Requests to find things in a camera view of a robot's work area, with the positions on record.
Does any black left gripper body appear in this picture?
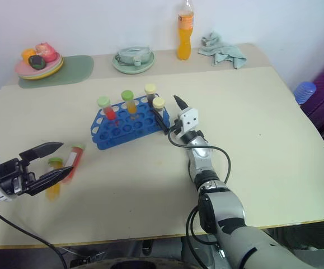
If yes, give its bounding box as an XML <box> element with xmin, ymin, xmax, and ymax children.
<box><xmin>0</xmin><ymin>157</ymin><xmax>37</xmax><ymax>197</ymax></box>

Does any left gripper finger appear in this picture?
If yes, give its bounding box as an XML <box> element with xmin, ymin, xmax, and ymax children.
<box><xmin>27</xmin><ymin>165</ymin><xmax>74</xmax><ymax>196</ymax></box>
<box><xmin>19</xmin><ymin>141</ymin><xmax>65</xmax><ymax>164</ymax></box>

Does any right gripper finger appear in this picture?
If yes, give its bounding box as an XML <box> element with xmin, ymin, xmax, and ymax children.
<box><xmin>173</xmin><ymin>95</ymin><xmax>190</xmax><ymax>112</ymax></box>
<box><xmin>152</xmin><ymin>108</ymin><xmax>171</xmax><ymax>136</ymax></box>

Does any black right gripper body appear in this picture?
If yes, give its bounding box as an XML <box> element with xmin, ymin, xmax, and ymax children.
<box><xmin>168</xmin><ymin>118</ymin><xmax>185</xmax><ymax>138</ymax></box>

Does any orange test tube green cap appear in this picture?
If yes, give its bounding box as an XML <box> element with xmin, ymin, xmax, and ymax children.
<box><xmin>45</xmin><ymin>157</ymin><xmax>65</xmax><ymax>201</ymax></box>
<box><xmin>121</xmin><ymin>90</ymin><xmax>139</xmax><ymax>115</ymax></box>

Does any dark test tube cream cap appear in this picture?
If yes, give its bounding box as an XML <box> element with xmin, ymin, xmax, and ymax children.
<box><xmin>144</xmin><ymin>84</ymin><xmax>158</xmax><ymax>109</ymax></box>
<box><xmin>152</xmin><ymin>96</ymin><xmax>166</xmax><ymax>113</ymax></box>

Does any red test tube green cap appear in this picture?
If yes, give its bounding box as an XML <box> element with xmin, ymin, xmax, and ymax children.
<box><xmin>62</xmin><ymin>143</ymin><xmax>86</xmax><ymax>185</ymax></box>
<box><xmin>97</xmin><ymin>96</ymin><xmax>117</xmax><ymax>122</ymax></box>

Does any blue test tube rack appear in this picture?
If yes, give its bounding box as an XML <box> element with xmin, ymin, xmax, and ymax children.
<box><xmin>90</xmin><ymin>95</ymin><xmax>171</xmax><ymax>151</ymax></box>

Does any large beige table mat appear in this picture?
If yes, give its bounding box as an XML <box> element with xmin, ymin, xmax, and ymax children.
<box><xmin>0</xmin><ymin>66</ymin><xmax>324</xmax><ymax>250</ymax></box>

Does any pale green plate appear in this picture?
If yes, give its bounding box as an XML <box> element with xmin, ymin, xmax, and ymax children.
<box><xmin>111</xmin><ymin>50</ymin><xmax>156</xmax><ymax>75</ymax></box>

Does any orange soda bottle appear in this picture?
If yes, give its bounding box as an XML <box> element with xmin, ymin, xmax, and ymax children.
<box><xmin>176</xmin><ymin>0</ymin><xmax>194</xmax><ymax>61</ymax></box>

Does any crumpled grey-green cloth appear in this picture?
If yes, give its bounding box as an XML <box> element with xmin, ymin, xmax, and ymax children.
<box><xmin>198</xmin><ymin>31</ymin><xmax>247</xmax><ymax>70</ymax></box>

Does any pale green folded pouch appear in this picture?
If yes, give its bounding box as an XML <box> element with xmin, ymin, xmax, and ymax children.
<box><xmin>115</xmin><ymin>45</ymin><xmax>153</xmax><ymax>67</ymax></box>

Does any stack of pastel plates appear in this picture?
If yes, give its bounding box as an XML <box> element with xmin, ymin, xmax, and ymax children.
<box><xmin>14</xmin><ymin>53</ymin><xmax>65</xmax><ymax>81</ymax></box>

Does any green placemat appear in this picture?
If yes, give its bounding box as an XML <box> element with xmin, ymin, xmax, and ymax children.
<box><xmin>17</xmin><ymin>54</ymin><xmax>95</xmax><ymax>90</ymax></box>

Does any dark green avocado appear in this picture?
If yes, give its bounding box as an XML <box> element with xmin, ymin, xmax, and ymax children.
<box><xmin>27</xmin><ymin>54</ymin><xmax>47</xmax><ymax>69</ymax></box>

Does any orange fruit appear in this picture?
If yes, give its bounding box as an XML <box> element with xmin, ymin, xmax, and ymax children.
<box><xmin>21</xmin><ymin>48</ymin><xmax>37</xmax><ymax>62</ymax></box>

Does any pink wrapped fruit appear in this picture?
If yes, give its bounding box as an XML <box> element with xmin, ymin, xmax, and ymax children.
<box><xmin>35</xmin><ymin>41</ymin><xmax>59</xmax><ymax>63</ymax></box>

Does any blue bottle cap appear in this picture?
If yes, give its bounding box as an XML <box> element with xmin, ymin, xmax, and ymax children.
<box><xmin>293</xmin><ymin>81</ymin><xmax>317</xmax><ymax>105</ymax></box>

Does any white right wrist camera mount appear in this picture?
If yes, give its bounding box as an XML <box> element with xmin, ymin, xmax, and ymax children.
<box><xmin>174</xmin><ymin>107</ymin><xmax>200</xmax><ymax>134</ymax></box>

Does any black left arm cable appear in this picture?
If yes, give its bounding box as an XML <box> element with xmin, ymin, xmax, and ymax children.
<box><xmin>0</xmin><ymin>209</ymin><xmax>68</xmax><ymax>269</ymax></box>

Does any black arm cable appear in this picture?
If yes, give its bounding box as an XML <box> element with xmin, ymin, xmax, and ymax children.
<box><xmin>0</xmin><ymin>209</ymin><xmax>68</xmax><ymax>269</ymax></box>
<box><xmin>167</xmin><ymin>127</ymin><xmax>232</xmax><ymax>269</ymax></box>

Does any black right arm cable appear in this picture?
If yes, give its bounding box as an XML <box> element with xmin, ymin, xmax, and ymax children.
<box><xmin>167</xmin><ymin>127</ymin><xmax>232</xmax><ymax>269</ymax></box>

